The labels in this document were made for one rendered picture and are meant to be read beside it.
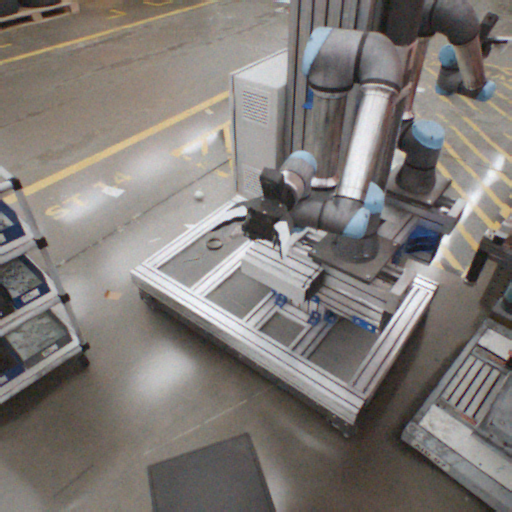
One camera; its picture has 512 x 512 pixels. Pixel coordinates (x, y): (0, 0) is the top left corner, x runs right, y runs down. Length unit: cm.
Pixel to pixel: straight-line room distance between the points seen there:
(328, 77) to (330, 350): 117
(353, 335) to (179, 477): 93
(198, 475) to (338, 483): 60
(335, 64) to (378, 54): 10
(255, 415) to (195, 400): 27
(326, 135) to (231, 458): 103
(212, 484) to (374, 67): 125
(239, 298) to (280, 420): 57
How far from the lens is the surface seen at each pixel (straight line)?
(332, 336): 201
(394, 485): 197
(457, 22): 163
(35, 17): 771
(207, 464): 157
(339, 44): 117
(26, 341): 223
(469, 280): 156
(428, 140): 173
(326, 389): 185
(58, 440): 213
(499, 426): 195
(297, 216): 109
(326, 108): 123
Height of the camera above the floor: 177
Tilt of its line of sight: 42 degrees down
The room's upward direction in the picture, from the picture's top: straight up
